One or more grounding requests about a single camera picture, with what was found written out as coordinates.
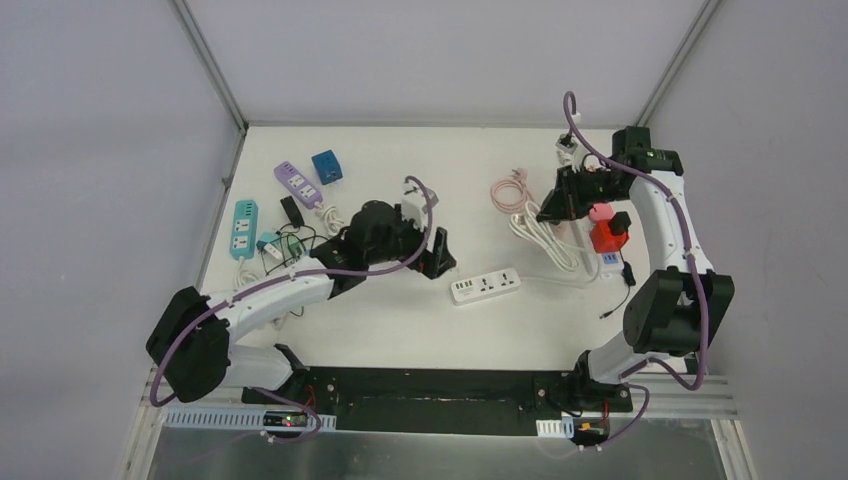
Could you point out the purple power strip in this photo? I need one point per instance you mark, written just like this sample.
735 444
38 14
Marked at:
301 188

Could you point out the black charger brick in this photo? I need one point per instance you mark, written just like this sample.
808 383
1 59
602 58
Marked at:
292 212

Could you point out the white USB power strip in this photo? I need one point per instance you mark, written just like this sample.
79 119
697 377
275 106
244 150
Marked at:
484 287

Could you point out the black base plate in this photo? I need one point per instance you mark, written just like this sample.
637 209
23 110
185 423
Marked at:
440 401

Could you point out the white multi-plug adapter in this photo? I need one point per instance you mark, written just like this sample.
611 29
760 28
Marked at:
270 249

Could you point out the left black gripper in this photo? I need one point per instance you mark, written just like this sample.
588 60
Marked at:
424 245

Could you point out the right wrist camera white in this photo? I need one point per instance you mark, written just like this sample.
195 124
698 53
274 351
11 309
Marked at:
570 152

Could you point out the teal power strip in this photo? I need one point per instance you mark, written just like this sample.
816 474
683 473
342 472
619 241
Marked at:
244 229

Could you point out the dark blue cube adapter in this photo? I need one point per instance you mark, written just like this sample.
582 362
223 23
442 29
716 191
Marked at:
327 167

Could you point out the teal charger block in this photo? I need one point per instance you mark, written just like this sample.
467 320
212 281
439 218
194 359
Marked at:
267 237

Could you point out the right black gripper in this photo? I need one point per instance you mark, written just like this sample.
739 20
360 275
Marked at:
566 203

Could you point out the green USB charger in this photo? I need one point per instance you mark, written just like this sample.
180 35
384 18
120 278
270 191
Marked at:
293 245

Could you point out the red plug adapter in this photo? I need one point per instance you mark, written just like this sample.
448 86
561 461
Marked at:
604 240

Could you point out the white long power strip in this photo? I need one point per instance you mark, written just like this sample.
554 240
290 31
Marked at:
597 265

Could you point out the pink plug adapter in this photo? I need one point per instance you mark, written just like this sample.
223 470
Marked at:
600 212

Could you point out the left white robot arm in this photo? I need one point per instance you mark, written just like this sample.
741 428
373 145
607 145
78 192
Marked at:
195 344

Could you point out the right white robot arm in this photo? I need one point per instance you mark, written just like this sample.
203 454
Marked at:
679 308

